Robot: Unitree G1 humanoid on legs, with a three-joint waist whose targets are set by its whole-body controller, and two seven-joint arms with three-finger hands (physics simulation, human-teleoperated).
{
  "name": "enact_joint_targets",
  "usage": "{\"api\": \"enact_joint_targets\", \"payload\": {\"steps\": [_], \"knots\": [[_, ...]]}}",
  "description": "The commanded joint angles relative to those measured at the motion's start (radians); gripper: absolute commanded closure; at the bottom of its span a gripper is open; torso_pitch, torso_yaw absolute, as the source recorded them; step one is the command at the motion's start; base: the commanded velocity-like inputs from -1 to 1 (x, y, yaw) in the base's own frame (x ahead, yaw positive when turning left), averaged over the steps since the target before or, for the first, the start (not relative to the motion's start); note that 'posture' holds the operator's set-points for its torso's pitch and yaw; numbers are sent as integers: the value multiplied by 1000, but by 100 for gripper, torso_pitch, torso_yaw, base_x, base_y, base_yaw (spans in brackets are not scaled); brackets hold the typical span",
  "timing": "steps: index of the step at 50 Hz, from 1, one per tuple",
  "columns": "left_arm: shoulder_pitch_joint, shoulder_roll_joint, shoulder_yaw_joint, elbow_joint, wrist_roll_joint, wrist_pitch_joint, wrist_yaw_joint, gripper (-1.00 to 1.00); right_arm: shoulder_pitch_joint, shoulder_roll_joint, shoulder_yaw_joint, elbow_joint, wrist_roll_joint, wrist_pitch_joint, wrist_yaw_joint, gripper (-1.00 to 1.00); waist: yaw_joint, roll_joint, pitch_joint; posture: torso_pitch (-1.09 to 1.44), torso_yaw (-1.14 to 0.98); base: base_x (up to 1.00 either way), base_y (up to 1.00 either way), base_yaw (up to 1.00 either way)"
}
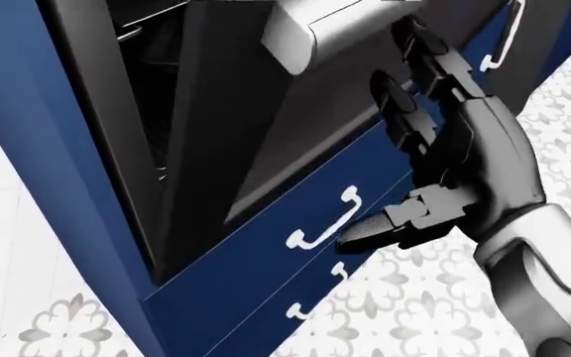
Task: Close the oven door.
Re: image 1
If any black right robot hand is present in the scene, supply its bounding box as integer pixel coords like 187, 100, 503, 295
333, 16, 548, 257

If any dark grey oven door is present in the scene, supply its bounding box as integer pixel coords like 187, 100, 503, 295
159, 0, 419, 290

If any silver oven door handle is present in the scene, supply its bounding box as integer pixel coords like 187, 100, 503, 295
260, 0, 423, 76

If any blue cabinet door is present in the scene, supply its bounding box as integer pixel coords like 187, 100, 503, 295
456, 0, 571, 113

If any blue drawer front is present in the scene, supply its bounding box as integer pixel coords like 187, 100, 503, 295
215, 170, 415, 357
141, 120, 418, 357

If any blue kitchen cabinet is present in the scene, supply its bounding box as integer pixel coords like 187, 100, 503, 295
0, 0, 168, 357

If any white curved cabinet door handle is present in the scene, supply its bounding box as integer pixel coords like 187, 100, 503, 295
478, 0, 525, 71

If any white curved drawer handle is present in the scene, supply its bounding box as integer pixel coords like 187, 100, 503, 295
285, 184, 364, 251
285, 262, 350, 321

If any metal wire oven rack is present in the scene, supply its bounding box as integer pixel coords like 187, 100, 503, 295
115, 0, 183, 68

